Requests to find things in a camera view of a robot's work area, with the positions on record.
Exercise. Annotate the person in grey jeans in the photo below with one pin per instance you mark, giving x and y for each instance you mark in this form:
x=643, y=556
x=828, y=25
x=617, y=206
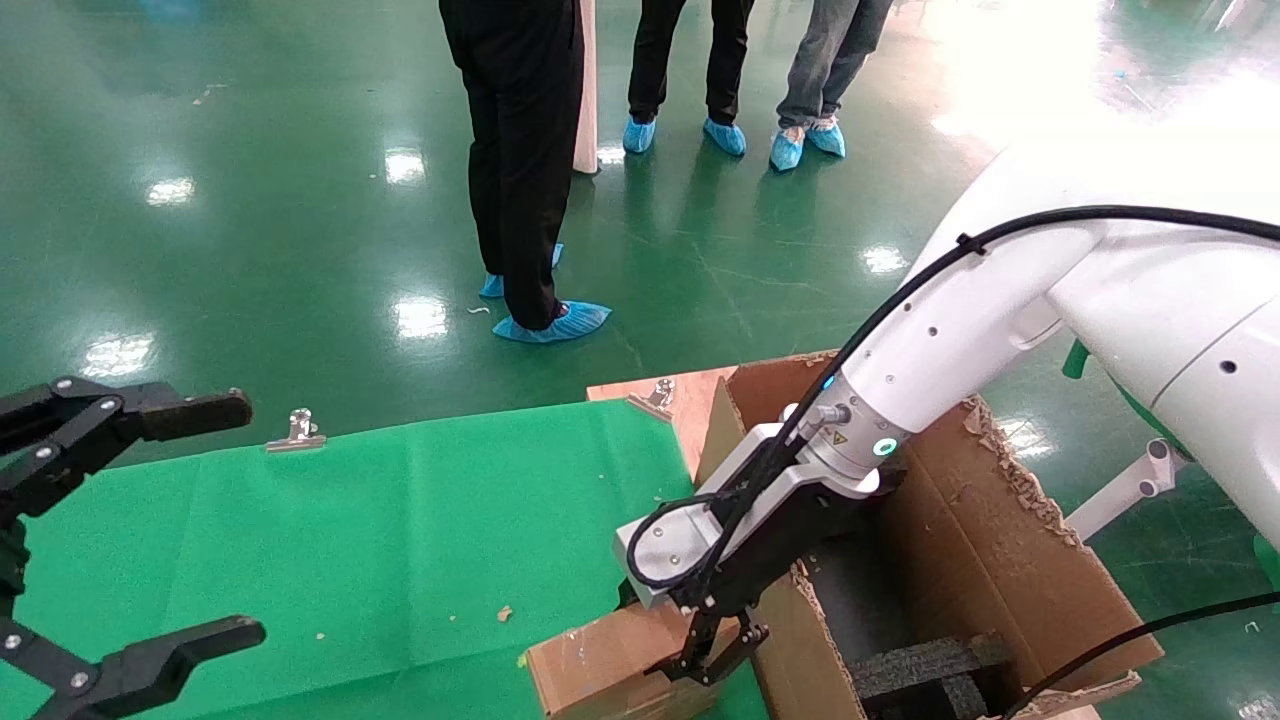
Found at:
x=830, y=50

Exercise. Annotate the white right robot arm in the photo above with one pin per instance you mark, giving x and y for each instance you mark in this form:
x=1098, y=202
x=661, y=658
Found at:
x=980, y=330

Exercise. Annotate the large open brown carton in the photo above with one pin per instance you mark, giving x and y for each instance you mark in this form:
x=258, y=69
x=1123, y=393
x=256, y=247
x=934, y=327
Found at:
x=1000, y=560

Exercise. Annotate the beige upright board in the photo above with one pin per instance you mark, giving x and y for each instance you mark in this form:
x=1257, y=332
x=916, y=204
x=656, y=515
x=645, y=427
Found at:
x=587, y=100

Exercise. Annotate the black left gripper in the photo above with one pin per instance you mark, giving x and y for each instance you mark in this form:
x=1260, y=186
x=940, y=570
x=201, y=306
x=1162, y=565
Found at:
x=8, y=560

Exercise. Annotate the green felt table cloth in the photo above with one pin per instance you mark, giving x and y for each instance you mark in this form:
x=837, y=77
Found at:
x=400, y=520

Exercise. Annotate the silver binder clip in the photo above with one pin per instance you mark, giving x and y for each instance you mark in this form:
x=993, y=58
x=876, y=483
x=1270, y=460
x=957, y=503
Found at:
x=655, y=400
x=297, y=435

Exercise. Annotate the small brown cardboard box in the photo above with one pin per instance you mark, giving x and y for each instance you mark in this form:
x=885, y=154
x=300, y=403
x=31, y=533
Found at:
x=590, y=670

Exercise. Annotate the person in black trousers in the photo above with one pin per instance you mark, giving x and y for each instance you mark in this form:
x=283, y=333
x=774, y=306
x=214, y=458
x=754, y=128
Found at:
x=725, y=50
x=520, y=150

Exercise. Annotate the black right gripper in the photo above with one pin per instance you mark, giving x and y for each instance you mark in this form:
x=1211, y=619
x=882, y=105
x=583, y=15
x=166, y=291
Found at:
x=790, y=535

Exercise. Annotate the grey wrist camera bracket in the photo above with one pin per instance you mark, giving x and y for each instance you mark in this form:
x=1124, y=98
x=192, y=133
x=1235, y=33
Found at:
x=675, y=535

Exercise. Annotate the blue shoe cover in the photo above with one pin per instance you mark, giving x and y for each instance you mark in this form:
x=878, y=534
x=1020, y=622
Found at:
x=555, y=322
x=828, y=138
x=787, y=150
x=640, y=135
x=492, y=285
x=725, y=137

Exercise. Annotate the white metal bracket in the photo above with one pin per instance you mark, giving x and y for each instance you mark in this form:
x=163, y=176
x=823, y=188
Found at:
x=1130, y=490

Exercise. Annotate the black foam insert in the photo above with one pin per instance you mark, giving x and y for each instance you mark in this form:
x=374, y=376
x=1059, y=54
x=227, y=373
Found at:
x=920, y=665

